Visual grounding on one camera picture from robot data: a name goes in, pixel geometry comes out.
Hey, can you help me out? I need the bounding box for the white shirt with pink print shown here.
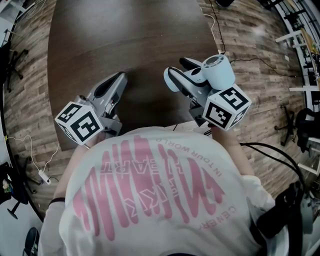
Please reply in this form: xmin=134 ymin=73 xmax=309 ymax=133
xmin=38 ymin=126 xmax=288 ymax=256

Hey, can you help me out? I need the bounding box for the thick black cable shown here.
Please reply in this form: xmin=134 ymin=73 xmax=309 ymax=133
xmin=239 ymin=142 xmax=307 ymax=191

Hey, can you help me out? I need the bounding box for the white power strip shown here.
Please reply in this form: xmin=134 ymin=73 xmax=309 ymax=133
xmin=37 ymin=169 xmax=52 ymax=185

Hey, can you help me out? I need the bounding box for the white-frame wooden desk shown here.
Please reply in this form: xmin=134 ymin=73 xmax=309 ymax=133
xmin=274 ymin=24 xmax=320 ymax=106

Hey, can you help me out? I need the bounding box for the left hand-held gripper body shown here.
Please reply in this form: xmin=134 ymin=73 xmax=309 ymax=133
xmin=54 ymin=94 xmax=123 ymax=146

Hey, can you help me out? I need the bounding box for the black shoulder bag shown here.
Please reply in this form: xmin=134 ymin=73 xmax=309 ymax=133
xmin=257 ymin=182 xmax=315 ymax=240

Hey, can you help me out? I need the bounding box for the white floor cable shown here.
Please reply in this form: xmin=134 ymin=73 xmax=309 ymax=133
xmin=6 ymin=134 xmax=61 ymax=173

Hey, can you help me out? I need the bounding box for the black floor cable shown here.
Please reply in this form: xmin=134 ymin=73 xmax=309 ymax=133
xmin=208 ymin=0 xmax=293 ymax=77

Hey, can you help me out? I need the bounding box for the person's right forearm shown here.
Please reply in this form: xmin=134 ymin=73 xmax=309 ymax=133
xmin=211 ymin=126 xmax=256 ymax=176

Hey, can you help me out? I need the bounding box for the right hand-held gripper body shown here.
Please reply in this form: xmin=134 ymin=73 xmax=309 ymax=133
xmin=189 ymin=84 xmax=252 ymax=131

